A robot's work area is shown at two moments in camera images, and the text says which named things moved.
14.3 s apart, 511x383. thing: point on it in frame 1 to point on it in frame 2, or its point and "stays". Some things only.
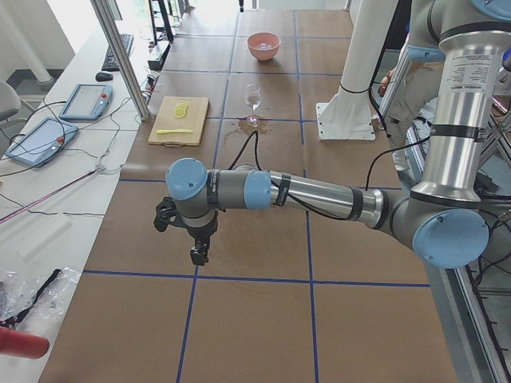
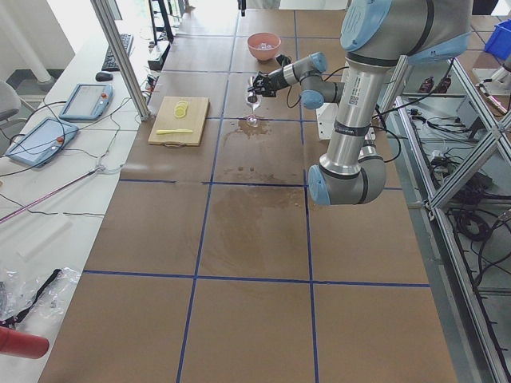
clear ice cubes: [264, 46] stays
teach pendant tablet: [89, 102] stays
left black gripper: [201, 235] to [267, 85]
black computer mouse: [102, 76] stays
